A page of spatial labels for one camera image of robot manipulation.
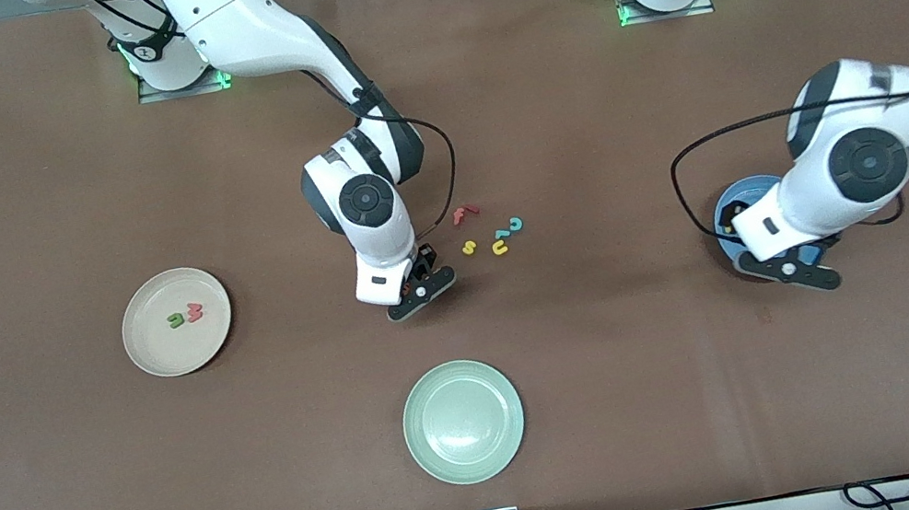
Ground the blue plate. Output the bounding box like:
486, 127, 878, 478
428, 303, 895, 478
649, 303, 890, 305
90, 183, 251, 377
706, 165, 837, 291

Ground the pale green plate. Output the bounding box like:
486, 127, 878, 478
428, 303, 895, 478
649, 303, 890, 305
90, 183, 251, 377
393, 351, 535, 494

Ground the beige brown plate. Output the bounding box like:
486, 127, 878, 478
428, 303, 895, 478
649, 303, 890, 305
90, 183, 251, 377
112, 260, 242, 386

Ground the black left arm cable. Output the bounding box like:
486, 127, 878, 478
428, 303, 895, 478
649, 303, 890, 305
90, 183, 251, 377
639, 0, 909, 260

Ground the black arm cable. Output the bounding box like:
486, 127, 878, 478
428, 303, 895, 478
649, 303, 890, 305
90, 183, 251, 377
639, 0, 909, 260
300, 43, 471, 256

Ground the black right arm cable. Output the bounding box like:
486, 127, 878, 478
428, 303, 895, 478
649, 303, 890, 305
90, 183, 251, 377
300, 43, 471, 256

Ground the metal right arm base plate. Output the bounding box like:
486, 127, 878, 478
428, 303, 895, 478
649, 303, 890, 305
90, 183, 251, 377
132, 47, 235, 106

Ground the black looped floor cable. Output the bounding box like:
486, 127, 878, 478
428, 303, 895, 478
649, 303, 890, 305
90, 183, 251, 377
840, 473, 909, 510

